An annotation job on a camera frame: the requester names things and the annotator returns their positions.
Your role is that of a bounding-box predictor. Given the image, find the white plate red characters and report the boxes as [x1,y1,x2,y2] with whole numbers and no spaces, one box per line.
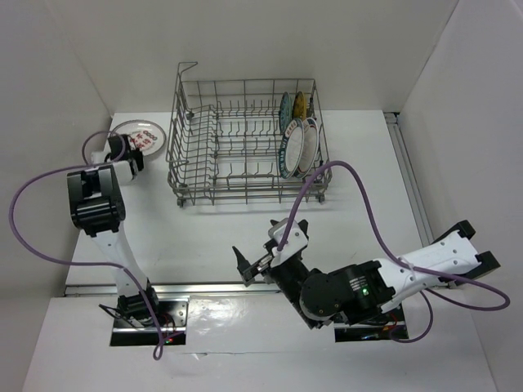
[111,119,166,158]

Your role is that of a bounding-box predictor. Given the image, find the green rim lettered plate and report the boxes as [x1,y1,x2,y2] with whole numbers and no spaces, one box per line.
[278,118,304,179]

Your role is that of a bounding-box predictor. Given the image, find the blue patterned small plate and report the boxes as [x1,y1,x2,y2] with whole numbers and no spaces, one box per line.
[278,92,293,133]

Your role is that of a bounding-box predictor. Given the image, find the yellow patterned small plate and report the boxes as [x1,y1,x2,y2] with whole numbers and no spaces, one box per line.
[293,91,307,121]

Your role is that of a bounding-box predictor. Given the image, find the green red rimmed white plate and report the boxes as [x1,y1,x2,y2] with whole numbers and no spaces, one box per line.
[298,118,320,178]

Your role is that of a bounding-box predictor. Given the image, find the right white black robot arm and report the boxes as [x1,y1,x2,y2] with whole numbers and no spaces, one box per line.
[234,219,500,329]

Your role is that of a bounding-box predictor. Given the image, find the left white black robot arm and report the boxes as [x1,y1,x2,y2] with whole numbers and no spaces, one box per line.
[66,134,162,327]

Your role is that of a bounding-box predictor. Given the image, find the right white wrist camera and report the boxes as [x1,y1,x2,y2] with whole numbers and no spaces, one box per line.
[268,218,309,269]

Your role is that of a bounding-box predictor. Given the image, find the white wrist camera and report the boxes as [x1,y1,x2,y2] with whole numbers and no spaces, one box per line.
[91,151,112,166]
[268,218,309,269]

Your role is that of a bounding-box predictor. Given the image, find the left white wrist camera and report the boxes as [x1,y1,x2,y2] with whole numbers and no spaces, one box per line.
[91,151,112,166]

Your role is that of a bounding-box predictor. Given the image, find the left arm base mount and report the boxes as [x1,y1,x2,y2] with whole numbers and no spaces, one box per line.
[105,297,189,347]

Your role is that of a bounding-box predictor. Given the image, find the grey wire dish rack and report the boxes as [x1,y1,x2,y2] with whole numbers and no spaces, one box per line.
[166,61,329,207]

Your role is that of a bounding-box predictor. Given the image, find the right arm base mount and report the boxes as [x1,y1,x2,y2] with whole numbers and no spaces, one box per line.
[334,308,409,343]

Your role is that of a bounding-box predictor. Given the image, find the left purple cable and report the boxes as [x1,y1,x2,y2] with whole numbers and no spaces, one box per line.
[8,129,172,361]

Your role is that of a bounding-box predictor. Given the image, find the purple cable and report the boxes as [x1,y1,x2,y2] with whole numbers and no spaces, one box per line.
[8,129,172,361]
[277,160,512,342]

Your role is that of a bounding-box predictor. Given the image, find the aluminium front rail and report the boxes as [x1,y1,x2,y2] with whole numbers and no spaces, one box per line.
[65,282,280,296]

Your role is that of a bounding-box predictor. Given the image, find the aluminium rail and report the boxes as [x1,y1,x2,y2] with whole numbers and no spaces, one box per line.
[65,282,280,296]
[384,112,434,246]

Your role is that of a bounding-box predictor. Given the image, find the aluminium right side rail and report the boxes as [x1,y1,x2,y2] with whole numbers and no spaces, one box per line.
[384,112,434,246]

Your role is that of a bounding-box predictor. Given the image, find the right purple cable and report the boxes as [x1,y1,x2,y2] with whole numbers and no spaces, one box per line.
[277,160,512,342]

